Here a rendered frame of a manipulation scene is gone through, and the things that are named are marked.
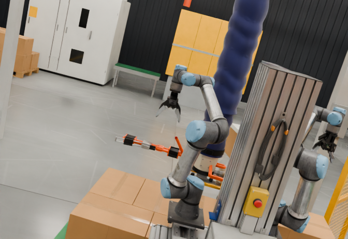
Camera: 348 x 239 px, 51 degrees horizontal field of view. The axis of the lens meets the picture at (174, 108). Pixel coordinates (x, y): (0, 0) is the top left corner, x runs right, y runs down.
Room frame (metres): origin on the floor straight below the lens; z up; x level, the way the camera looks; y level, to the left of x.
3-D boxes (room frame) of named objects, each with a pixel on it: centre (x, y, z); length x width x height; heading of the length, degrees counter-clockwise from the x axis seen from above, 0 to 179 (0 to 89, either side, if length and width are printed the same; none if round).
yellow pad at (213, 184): (2.52, -0.33, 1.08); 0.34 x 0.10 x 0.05; 86
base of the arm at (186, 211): (2.03, -0.24, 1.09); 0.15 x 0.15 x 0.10
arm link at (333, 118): (2.14, -0.92, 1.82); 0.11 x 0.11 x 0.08; 62
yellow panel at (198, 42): (10.25, -0.62, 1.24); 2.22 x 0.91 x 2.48; 92
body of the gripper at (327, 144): (2.21, -0.98, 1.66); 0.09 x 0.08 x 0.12; 2
